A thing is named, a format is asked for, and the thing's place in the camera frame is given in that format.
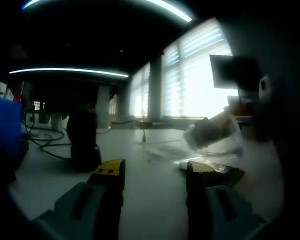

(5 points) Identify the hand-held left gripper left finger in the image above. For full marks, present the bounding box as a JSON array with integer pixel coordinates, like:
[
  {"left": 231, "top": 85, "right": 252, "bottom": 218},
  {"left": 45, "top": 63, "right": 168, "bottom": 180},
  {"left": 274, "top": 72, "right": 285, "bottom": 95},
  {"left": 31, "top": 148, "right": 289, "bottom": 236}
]
[{"left": 31, "top": 158, "right": 127, "bottom": 240}]

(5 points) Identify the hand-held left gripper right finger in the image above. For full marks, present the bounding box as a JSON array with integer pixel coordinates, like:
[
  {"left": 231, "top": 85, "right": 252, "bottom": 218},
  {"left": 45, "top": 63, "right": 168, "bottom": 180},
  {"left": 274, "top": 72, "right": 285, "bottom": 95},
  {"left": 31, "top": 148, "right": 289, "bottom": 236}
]
[{"left": 184, "top": 160, "right": 270, "bottom": 240}]

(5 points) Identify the dark yellow-edged sheet goods packet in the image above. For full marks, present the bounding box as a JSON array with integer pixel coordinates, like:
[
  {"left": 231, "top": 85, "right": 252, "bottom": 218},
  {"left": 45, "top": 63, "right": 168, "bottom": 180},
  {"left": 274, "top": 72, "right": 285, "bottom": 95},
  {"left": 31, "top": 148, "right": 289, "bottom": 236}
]
[{"left": 178, "top": 160, "right": 245, "bottom": 186}]

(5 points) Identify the bright window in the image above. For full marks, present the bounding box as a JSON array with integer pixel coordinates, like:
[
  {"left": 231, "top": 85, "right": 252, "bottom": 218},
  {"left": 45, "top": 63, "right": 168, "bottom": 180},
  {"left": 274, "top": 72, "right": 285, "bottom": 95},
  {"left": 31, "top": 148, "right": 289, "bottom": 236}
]
[{"left": 127, "top": 18, "right": 240, "bottom": 119}]

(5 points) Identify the white table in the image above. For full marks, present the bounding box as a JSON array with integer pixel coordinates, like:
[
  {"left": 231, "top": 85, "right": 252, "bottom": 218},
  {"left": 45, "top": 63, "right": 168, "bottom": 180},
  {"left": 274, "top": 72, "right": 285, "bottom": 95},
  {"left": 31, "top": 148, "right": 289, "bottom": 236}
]
[{"left": 8, "top": 124, "right": 286, "bottom": 240}]

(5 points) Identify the black hanging monitor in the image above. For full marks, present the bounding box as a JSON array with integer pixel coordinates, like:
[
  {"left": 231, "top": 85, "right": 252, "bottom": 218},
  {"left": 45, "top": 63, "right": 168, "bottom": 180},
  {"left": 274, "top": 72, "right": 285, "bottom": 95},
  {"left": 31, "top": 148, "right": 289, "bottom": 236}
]
[{"left": 209, "top": 54, "right": 263, "bottom": 91}]

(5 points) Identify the black barcode scanner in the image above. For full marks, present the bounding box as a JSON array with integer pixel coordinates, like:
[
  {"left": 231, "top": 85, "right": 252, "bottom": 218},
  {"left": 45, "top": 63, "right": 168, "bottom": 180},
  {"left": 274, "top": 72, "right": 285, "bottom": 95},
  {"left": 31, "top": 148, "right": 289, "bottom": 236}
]
[{"left": 66, "top": 101, "right": 103, "bottom": 173}]

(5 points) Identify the green potted plant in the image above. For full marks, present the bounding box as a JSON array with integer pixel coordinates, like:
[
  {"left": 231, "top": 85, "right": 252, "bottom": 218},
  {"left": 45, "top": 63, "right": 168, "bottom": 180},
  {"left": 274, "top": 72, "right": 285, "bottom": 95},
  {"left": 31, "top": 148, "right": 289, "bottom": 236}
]
[{"left": 43, "top": 99, "right": 68, "bottom": 131}]

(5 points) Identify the blue plastic crate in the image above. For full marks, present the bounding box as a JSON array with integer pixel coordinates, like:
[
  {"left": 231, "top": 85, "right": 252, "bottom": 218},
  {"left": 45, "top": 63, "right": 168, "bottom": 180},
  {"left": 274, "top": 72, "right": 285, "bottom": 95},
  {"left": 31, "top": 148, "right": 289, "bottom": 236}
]
[{"left": 0, "top": 96, "right": 24, "bottom": 161}]

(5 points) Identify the long ceiling light strip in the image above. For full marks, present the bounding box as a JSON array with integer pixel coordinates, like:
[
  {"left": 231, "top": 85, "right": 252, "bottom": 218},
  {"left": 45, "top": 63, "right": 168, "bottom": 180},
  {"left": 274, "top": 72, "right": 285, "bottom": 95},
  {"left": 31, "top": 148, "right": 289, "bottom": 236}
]
[
  {"left": 8, "top": 67, "right": 130, "bottom": 78},
  {"left": 21, "top": 0, "right": 194, "bottom": 24}
]

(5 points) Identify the white carton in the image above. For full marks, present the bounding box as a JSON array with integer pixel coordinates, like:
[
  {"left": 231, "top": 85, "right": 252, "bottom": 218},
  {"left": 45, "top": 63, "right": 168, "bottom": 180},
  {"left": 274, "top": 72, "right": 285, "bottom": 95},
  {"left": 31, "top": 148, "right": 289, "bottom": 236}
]
[{"left": 0, "top": 78, "right": 15, "bottom": 101}]

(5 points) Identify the black scanner cable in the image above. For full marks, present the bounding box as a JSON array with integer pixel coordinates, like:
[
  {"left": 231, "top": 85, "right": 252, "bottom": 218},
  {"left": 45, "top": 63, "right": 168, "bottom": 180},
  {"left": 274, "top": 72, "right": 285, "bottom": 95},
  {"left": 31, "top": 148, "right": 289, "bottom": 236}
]
[{"left": 21, "top": 111, "right": 75, "bottom": 161}]

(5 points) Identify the black cable with plug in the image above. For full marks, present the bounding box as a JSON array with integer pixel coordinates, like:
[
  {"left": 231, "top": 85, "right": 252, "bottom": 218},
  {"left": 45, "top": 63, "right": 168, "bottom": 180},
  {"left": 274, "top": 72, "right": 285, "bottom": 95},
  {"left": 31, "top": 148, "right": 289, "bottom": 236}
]
[{"left": 109, "top": 119, "right": 148, "bottom": 145}]

